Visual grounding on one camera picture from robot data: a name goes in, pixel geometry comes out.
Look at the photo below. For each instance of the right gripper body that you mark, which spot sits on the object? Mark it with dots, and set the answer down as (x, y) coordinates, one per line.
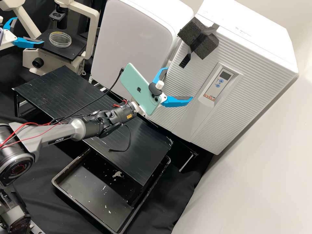
(141, 109)

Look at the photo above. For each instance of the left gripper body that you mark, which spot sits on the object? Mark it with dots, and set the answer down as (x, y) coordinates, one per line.
(7, 40)

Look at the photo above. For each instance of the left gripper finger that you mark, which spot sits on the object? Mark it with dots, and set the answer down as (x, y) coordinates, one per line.
(26, 42)
(8, 24)

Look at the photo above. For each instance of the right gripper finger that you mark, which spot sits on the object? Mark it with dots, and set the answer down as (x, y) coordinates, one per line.
(176, 102)
(159, 73)

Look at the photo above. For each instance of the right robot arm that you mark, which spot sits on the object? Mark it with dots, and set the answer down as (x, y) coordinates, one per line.
(73, 129)

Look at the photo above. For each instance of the incubator door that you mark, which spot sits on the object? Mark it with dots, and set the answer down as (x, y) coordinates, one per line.
(256, 97)

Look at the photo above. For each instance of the white incubator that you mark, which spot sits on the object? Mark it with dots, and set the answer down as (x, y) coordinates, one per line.
(243, 19)

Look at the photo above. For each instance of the cream microscope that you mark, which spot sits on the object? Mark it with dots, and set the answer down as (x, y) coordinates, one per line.
(29, 57)

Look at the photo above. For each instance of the petri dish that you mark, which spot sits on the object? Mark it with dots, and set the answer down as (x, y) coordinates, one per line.
(60, 39)

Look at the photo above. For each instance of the white box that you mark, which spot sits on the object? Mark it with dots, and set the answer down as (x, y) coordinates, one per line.
(131, 36)

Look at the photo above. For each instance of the black platform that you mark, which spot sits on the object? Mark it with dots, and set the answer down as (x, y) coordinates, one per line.
(73, 90)

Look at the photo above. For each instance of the black tray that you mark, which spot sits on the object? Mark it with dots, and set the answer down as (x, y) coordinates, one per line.
(97, 195)

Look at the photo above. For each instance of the right wrist camera phone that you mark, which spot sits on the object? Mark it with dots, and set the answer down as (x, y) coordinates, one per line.
(136, 85)

